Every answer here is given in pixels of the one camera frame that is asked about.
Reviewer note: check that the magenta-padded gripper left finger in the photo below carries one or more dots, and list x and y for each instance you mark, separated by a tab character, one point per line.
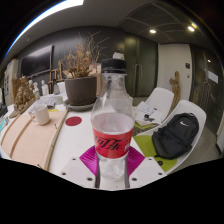
88	160

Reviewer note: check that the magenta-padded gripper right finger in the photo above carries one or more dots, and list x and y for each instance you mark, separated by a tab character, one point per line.
135	160

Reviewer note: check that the clear red-labelled drink bottle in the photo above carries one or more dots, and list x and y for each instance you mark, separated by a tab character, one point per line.
112	130

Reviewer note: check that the green seat cushion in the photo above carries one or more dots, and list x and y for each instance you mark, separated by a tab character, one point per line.
145	146

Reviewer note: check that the flat round red coaster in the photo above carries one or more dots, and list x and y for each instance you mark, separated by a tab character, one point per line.
73	121

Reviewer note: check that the black backpack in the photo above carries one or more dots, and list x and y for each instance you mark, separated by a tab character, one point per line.
176	135

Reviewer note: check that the stack of papers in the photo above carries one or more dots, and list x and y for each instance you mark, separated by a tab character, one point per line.
146	110

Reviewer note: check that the yellow packet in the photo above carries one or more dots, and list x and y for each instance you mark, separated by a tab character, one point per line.
52	110

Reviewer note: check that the tan canvas mat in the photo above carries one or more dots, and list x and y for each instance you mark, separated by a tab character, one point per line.
30	140

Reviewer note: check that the white mug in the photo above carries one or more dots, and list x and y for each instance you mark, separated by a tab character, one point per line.
42	115

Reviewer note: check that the white plastic chair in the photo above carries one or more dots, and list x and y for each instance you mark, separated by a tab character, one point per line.
163	100
190	108

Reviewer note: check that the small white ribbed cup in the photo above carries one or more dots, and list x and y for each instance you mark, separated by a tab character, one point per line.
59	99

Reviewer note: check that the dried plant in grey pot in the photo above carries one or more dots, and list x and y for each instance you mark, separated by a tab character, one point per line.
81	91

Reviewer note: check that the grey glass bottle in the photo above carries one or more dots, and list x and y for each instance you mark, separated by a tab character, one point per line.
56	88

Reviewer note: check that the wooden figure sculpture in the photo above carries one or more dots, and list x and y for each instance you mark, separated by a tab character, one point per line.
175	88

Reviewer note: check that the white plaster statue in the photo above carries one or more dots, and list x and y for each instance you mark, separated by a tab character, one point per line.
44	89
36	91

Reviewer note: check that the wooden easel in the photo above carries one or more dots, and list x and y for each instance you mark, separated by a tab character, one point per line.
54	75

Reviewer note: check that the white draped statue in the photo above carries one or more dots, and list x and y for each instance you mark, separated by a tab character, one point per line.
118	55

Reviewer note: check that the white cabinet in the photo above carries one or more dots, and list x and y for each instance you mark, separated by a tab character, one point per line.
10	76

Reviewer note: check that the black wall screen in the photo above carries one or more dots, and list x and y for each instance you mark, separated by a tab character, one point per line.
36	61

